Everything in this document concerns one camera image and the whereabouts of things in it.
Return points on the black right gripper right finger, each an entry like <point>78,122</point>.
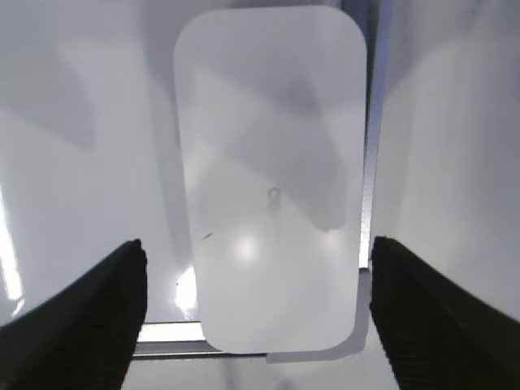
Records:
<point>435,334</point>

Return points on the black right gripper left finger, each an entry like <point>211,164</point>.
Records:
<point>85,336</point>

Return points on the white eraser with black felt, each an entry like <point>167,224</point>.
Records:
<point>271,108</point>

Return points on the white board with aluminium frame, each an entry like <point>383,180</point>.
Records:
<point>90,151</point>

